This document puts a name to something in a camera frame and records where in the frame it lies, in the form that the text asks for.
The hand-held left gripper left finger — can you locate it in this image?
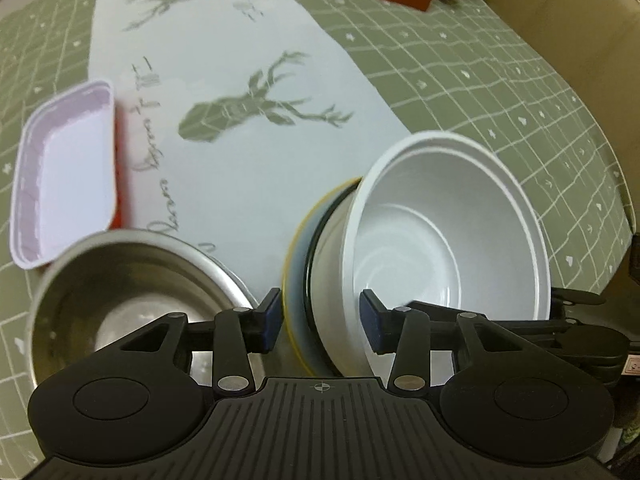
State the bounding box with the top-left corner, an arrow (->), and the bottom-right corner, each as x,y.
120,287 -> 282,396

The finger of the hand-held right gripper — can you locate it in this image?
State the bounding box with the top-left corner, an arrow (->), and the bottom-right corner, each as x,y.
549,286 -> 607,308
407,300 -> 568,341

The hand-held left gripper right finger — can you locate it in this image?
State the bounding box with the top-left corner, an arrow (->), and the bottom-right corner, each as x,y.
359,289 -> 526,396

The yellow-rimmed white bowl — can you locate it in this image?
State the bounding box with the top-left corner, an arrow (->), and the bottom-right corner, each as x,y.
281,176 -> 363,377

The blue enamel bowl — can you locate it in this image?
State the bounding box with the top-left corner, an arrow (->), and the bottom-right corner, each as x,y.
301,180 -> 366,377

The stainless steel bowl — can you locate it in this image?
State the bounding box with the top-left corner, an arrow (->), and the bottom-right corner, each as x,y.
27,229 -> 263,391

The green checked tablecloth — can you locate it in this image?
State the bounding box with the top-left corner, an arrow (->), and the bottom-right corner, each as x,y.
0,0 -> 633,480

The white plastic tray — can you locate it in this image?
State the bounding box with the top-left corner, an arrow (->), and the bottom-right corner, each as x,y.
10,78 -> 126,270

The white deer-print table runner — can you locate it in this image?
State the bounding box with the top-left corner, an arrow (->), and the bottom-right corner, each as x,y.
87,0 -> 416,311

